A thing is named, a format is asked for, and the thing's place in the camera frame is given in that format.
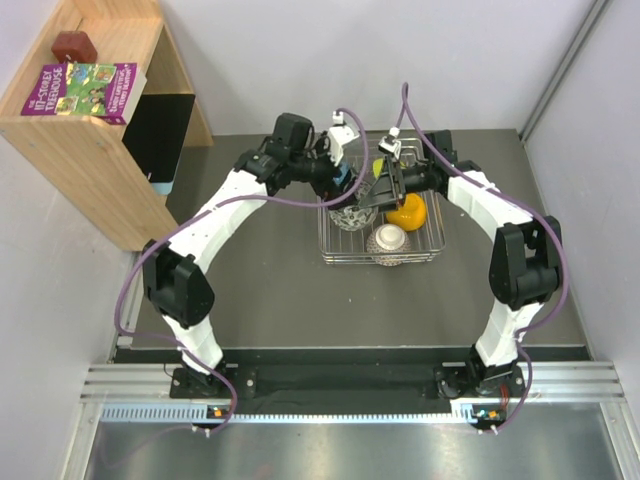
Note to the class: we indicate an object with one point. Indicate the patterned beige upturned bowl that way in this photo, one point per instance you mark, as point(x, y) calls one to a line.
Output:
point(388, 245)

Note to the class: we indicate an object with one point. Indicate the dark red block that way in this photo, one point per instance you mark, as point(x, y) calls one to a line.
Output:
point(74, 46)

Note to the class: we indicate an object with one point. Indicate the aluminium rail frame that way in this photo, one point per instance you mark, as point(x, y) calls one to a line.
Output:
point(571, 421)

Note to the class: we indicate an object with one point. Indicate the metal wire dish rack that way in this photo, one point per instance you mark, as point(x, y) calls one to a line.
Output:
point(414, 233)

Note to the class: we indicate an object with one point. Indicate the lime green bowl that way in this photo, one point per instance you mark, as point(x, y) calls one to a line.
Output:
point(377, 166)

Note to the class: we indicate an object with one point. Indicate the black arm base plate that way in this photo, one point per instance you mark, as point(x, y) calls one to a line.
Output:
point(348, 381)

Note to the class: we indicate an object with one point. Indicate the black white patterned bowl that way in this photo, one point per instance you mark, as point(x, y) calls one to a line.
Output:
point(355, 218)

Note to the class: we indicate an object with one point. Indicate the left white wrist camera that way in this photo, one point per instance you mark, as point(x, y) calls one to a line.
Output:
point(340, 134)

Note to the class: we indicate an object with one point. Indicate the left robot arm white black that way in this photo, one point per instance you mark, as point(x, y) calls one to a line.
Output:
point(174, 271)

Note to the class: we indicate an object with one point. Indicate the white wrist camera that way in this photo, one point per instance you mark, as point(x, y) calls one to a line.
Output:
point(340, 134)
point(390, 145)

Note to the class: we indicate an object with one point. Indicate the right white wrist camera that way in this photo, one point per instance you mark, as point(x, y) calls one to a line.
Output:
point(390, 145)

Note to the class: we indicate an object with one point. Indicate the wooden shelf unit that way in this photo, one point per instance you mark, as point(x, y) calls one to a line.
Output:
point(84, 157)

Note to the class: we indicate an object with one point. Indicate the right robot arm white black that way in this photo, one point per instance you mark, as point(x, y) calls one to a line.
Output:
point(525, 267)

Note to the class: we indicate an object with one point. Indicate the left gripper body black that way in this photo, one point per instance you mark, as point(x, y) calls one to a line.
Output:
point(322, 172)

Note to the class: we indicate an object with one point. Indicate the orange yellow bowl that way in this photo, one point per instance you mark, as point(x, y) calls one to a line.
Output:
point(411, 216)

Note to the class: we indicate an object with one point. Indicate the purple treehouse book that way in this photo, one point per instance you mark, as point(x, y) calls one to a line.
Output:
point(109, 92)

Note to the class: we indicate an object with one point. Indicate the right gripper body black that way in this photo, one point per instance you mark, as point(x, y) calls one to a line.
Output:
point(417, 179)

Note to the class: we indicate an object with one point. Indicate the blue bowl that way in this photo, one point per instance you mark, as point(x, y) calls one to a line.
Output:
point(344, 176)

